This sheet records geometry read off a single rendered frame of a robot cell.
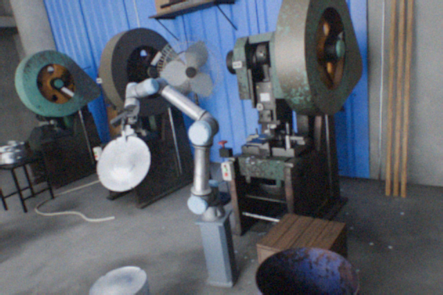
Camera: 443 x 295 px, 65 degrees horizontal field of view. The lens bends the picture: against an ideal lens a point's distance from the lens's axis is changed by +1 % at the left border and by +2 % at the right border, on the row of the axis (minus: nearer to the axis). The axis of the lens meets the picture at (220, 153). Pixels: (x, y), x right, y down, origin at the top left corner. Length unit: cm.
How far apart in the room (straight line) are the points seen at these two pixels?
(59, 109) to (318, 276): 388
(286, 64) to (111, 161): 109
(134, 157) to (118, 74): 155
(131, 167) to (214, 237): 72
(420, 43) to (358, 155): 111
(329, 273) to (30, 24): 624
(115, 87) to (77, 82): 186
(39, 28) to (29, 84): 245
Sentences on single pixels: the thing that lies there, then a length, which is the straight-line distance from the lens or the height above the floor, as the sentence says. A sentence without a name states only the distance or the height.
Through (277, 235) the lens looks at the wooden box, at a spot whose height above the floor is 35.
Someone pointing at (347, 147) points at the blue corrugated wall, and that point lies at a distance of 365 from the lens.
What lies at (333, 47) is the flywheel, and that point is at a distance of 228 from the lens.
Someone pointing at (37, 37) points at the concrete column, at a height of 210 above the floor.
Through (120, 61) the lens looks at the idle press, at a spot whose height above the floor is 147.
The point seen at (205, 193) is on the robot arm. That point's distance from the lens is 191.
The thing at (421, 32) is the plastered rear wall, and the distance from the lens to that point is 340.
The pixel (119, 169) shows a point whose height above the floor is 93.
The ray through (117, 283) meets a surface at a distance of 199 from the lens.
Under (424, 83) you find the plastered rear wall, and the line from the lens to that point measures 343.
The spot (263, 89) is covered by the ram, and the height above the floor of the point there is 112.
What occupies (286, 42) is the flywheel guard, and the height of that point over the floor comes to 141.
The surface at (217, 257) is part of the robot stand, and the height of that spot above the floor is 20.
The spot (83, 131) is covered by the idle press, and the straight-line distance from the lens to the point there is 526.
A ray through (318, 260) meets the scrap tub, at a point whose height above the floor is 42.
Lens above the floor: 141
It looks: 16 degrees down
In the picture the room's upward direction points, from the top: 8 degrees counter-clockwise
